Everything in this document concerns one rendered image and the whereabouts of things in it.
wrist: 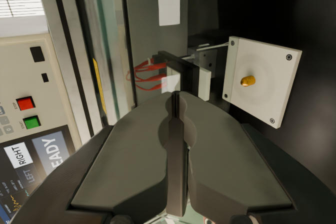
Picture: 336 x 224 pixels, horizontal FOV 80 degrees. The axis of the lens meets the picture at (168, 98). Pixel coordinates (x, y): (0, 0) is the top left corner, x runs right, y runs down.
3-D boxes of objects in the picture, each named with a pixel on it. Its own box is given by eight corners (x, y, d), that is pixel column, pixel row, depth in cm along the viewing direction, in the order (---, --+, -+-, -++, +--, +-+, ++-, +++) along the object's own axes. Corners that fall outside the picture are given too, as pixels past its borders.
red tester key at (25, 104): (30, 98, 34) (17, 101, 33) (33, 108, 35) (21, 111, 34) (30, 96, 35) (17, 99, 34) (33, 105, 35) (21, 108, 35)
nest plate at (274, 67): (302, 50, 32) (298, 51, 32) (280, 127, 39) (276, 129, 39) (233, 35, 44) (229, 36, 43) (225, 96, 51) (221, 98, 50)
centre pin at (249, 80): (256, 77, 40) (246, 80, 39) (254, 86, 41) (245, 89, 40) (248, 74, 41) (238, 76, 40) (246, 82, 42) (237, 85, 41)
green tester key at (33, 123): (36, 118, 35) (24, 121, 35) (39, 126, 36) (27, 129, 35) (36, 115, 36) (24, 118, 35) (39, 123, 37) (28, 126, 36)
